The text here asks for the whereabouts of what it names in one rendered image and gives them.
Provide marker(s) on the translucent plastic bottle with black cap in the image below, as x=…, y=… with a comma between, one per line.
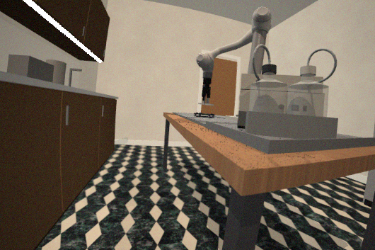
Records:
x=268, y=95

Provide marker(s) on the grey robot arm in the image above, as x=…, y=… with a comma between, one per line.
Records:
x=260, y=27

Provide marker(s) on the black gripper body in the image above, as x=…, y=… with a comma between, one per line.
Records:
x=207, y=81

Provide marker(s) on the translucent plastic bottle with grey cap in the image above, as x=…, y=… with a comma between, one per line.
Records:
x=308, y=97

